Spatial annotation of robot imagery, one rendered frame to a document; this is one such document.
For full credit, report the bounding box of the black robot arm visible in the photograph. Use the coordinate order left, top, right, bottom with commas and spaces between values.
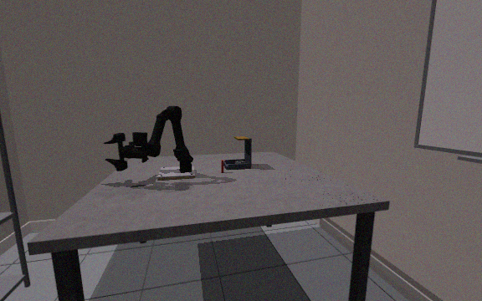
125, 106, 193, 173

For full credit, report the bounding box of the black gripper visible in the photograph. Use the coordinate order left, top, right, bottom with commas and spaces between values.
103, 133, 134, 171

